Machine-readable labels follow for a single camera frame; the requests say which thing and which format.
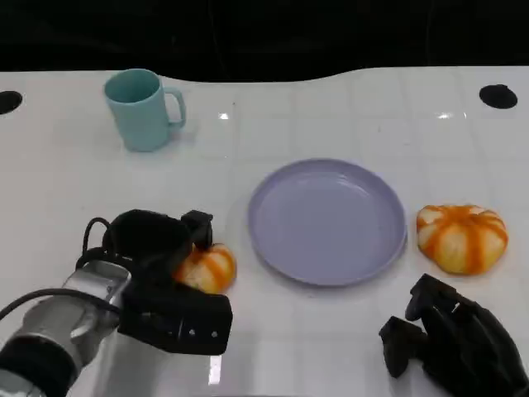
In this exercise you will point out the lilac plate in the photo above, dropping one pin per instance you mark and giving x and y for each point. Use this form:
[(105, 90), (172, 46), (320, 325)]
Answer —
[(326, 223)]

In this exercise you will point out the pale green mug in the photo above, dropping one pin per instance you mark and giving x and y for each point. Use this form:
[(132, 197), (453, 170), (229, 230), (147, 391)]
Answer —
[(140, 120)]

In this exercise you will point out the orange white toy bread roll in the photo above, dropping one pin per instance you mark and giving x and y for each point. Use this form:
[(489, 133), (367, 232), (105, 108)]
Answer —
[(215, 269), (463, 240)]

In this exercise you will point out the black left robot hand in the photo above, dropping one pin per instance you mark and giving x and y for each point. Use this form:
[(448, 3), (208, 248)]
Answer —
[(153, 244)]

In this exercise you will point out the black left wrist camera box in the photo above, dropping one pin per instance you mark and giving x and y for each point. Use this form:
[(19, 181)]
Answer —
[(182, 322)]

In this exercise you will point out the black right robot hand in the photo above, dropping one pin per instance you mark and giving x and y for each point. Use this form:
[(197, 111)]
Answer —
[(463, 343)]

